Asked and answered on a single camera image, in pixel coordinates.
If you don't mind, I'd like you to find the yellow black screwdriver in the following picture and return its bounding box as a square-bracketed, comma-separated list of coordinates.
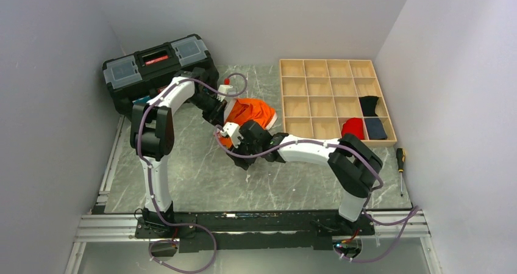
[396, 147, 405, 196]

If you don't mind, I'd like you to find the orange underwear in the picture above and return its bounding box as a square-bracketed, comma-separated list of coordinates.
[221, 98, 278, 130]

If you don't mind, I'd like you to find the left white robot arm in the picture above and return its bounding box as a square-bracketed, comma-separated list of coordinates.
[130, 67, 226, 237]

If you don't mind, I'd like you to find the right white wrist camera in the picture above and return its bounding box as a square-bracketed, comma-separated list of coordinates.
[217, 122, 242, 149]

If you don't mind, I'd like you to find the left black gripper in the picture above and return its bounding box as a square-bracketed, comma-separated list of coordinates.
[188, 93, 228, 130]

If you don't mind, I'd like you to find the wooden compartment tray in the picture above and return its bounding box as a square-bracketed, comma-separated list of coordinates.
[279, 59, 398, 147]

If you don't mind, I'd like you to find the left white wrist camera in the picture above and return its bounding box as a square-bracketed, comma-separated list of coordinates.
[217, 78, 236, 102]

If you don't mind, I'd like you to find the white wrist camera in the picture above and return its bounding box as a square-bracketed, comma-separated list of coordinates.
[217, 122, 242, 149]
[217, 78, 236, 102]

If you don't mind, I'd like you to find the dark blue rolled underwear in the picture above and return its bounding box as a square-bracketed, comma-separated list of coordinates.
[365, 117, 388, 140]

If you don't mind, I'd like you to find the black plastic toolbox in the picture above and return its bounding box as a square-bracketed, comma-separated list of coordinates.
[102, 34, 219, 118]

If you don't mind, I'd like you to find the red rolled underwear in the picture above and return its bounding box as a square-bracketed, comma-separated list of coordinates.
[341, 117, 365, 140]

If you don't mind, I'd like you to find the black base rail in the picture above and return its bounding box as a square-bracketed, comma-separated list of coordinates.
[135, 209, 375, 253]

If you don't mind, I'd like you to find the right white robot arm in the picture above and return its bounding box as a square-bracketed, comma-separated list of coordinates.
[219, 120, 383, 234]

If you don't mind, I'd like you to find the black rolled underwear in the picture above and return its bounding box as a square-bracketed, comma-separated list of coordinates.
[358, 96, 379, 117]

